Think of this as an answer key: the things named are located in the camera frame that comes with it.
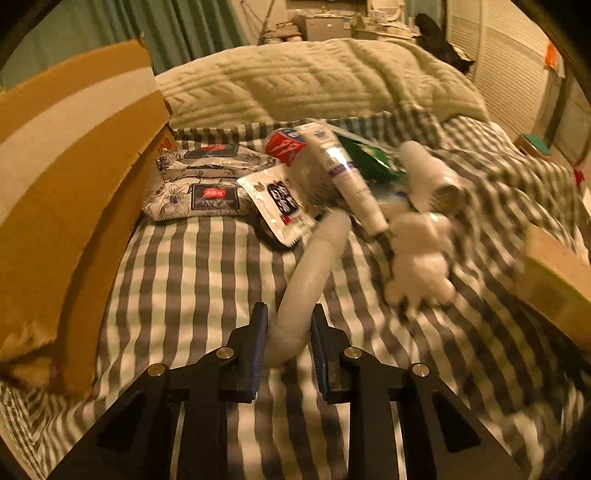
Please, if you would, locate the grey checked bedsheet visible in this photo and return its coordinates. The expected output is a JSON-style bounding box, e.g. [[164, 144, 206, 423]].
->
[[0, 102, 591, 480]]

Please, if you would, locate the white cream tube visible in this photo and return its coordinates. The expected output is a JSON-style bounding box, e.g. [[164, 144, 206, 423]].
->
[[300, 122, 389, 234]]

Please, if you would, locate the white louvred closet door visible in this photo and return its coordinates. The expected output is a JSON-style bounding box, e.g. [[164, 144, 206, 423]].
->
[[445, 0, 568, 139]]

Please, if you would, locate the white curved hose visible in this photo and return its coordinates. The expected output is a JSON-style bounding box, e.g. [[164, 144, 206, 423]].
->
[[265, 210, 354, 370]]

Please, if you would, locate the small tan box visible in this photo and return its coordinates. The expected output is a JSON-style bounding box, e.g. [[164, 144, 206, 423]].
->
[[515, 226, 591, 352]]

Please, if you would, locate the teal box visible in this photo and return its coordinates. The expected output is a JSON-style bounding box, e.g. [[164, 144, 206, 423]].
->
[[517, 134, 552, 158]]

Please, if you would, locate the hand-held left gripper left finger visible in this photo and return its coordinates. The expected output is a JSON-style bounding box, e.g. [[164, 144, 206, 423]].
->
[[46, 302, 269, 480]]

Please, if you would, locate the green curtain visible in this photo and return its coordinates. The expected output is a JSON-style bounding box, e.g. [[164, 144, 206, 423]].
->
[[0, 0, 245, 88]]

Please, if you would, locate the cluttered white dresser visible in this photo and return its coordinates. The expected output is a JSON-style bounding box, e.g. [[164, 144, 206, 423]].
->
[[353, 16, 423, 42]]

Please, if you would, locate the red and white packet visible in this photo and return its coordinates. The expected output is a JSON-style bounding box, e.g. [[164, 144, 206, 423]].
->
[[265, 128, 309, 168]]

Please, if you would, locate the cream cable-knit blanket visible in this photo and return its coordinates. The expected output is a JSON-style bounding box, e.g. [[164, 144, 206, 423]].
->
[[154, 38, 490, 132]]

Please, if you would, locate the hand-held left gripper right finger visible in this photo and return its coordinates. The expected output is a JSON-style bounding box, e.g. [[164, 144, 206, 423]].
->
[[310, 304, 527, 480]]

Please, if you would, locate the black garment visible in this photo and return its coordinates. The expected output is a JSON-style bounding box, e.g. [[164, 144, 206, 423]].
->
[[414, 13, 476, 75]]

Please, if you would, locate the large brown cardboard box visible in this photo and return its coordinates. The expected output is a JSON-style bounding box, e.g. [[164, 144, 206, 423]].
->
[[0, 39, 178, 395]]

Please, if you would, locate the white and blue packet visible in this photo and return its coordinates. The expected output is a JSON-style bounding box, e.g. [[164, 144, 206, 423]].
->
[[369, 180, 416, 217]]

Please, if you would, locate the white plastic bottle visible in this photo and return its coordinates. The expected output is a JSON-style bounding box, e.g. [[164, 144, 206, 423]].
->
[[398, 141, 467, 215]]

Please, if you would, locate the white plush toy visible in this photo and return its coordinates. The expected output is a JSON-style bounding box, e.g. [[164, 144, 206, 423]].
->
[[383, 212, 455, 308]]

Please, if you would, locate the silver sachet with black print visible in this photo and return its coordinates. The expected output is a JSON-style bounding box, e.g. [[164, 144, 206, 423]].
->
[[236, 165, 324, 250]]

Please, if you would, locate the floral tissue pack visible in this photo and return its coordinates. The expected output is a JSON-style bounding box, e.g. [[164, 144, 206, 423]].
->
[[141, 168, 262, 222], [156, 142, 282, 178]]

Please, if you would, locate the green snack packet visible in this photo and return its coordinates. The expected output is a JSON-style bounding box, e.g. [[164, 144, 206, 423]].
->
[[335, 130, 407, 182]]

